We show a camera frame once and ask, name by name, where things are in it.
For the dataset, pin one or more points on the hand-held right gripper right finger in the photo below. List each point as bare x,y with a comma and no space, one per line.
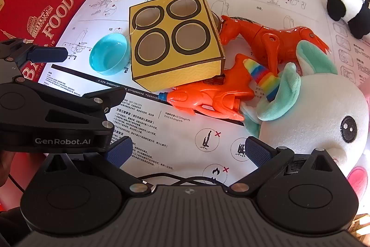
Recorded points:
255,150

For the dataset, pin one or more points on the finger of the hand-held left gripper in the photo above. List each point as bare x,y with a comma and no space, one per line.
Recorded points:
98,108
47,53

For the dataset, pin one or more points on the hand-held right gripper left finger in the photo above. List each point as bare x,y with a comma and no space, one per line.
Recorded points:
120,148

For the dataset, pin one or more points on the orange plastic water gun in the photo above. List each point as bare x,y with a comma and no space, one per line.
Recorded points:
208,98

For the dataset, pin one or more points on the white instruction sheet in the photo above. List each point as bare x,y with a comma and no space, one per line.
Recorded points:
173,134

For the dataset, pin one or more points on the light blue bowl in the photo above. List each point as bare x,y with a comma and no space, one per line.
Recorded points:
108,53

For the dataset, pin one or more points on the white unicorn plush toy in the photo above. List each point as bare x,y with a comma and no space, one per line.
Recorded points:
312,125

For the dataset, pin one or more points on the yellow cardboard cup carrier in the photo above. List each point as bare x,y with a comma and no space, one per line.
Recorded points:
173,41

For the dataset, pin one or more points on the orange toy horse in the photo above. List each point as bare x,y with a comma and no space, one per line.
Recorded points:
268,38

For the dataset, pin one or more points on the panda plush toy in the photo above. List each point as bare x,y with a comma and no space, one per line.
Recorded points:
344,4

